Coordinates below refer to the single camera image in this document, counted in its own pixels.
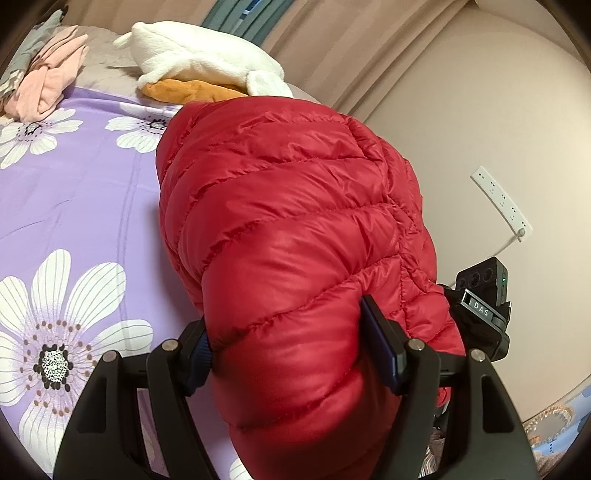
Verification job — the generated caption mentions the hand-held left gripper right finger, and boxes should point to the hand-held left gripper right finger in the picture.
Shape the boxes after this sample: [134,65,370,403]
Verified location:
[360,294,541,480]

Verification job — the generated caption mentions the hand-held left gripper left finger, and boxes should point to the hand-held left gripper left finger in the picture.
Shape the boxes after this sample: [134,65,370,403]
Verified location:
[53,316,220,480]

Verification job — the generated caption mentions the red down jacket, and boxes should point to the red down jacket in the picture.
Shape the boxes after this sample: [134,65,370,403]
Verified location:
[154,95,467,480]

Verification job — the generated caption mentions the pink clothes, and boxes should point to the pink clothes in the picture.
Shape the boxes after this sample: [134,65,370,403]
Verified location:
[4,25,89,123]

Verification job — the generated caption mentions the blue floral cloth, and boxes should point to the blue floral cloth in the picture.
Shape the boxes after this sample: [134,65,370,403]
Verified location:
[519,383,583,467]

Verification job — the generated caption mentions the white power strip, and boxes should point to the white power strip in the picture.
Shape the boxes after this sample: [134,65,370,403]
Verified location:
[470,165,533,237]

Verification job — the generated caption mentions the purple floral bed sheet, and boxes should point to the purple floral bed sheet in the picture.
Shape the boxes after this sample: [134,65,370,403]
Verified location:
[0,85,259,480]

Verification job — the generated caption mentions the orange garment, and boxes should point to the orange garment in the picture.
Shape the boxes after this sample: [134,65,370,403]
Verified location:
[141,78,247,106]

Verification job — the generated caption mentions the white plush blanket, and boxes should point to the white plush blanket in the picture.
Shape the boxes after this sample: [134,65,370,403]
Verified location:
[113,21,294,99]

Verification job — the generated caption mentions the beige curtain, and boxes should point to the beige curtain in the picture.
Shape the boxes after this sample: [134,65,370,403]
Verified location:
[259,0,485,125]

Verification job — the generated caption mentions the grey blanket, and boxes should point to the grey blanket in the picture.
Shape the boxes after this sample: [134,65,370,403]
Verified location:
[69,25,149,95]

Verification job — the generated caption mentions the teal curtain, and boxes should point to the teal curtain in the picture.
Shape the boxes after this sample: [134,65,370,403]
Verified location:
[205,0,265,43]

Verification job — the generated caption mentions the grey floral cloth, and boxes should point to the grey floral cloth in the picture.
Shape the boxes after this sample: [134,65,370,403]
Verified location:
[0,9,63,95]

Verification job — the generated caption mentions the white power cable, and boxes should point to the white power cable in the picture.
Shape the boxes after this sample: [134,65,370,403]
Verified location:
[492,228,527,260]

